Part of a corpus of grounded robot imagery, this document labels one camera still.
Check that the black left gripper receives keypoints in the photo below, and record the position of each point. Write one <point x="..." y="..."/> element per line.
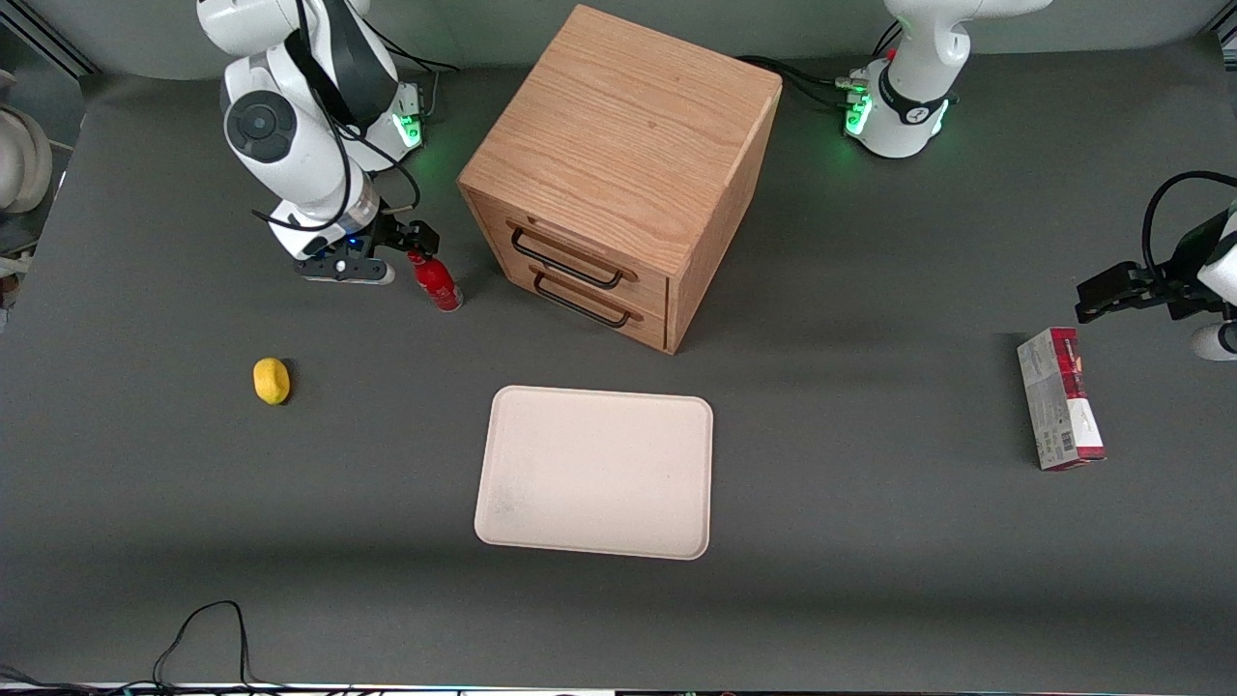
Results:
<point x="1181" y="274"/>

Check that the wooden drawer cabinet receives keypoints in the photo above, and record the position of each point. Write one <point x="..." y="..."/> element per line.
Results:
<point x="618" y="135"/>

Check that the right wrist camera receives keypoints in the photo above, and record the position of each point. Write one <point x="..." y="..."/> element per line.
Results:
<point x="348" y="271"/>

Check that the aluminium frame rail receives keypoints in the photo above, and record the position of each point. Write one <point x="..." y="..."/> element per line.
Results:
<point x="48" y="39"/>

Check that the beige rectangular tray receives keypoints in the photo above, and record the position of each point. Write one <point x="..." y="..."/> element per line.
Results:
<point x="594" y="472"/>

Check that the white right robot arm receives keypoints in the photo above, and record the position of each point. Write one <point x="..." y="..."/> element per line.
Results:
<point x="290" y="126"/>

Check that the white round object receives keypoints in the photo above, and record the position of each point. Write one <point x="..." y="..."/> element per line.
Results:
<point x="21" y="155"/>

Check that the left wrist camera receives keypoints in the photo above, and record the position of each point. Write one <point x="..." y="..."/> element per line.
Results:
<point x="1216" y="340"/>

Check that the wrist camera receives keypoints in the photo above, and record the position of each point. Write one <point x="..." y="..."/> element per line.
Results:
<point x="348" y="271"/>
<point x="1216" y="340"/>

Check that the red coke bottle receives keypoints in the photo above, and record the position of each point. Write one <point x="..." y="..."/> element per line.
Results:
<point x="438" y="284"/>

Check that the yellow lemon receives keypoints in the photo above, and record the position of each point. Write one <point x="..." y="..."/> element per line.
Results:
<point x="272" y="381"/>

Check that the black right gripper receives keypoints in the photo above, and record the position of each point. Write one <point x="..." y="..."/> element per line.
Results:
<point x="393" y="233"/>

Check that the grey and red carton box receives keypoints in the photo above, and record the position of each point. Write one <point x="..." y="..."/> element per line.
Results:
<point x="1058" y="398"/>

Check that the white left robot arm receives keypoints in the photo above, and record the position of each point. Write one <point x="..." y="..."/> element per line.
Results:
<point x="918" y="58"/>

